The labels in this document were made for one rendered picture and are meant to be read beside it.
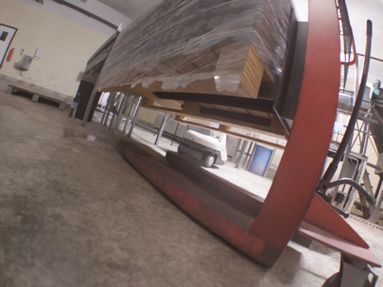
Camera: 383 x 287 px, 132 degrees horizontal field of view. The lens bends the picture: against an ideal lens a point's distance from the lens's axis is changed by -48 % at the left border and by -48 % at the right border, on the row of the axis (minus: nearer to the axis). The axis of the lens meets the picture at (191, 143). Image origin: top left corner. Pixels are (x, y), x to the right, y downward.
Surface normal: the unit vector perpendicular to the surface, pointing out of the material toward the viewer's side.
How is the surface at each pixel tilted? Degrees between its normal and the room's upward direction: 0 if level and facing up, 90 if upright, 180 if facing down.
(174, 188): 90
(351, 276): 90
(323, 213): 90
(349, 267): 90
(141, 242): 0
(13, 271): 0
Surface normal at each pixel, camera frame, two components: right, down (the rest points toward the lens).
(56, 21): 0.68, 0.29
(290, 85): -0.65, -0.20
